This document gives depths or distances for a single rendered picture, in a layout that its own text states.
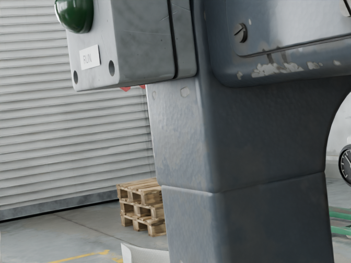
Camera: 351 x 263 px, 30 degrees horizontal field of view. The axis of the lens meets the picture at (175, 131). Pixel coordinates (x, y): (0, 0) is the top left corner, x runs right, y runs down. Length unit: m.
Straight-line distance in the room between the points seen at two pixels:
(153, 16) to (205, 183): 0.09
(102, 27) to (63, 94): 7.83
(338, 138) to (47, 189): 3.60
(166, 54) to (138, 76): 0.02
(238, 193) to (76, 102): 7.86
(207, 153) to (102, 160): 7.98
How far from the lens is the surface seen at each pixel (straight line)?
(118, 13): 0.33
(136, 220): 6.30
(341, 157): 0.57
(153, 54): 0.33
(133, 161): 8.48
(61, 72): 8.18
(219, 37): 0.34
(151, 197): 5.92
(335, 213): 5.86
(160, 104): 0.39
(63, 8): 0.35
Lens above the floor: 1.23
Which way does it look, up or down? 3 degrees down
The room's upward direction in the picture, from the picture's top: 7 degrees counter-clockwise
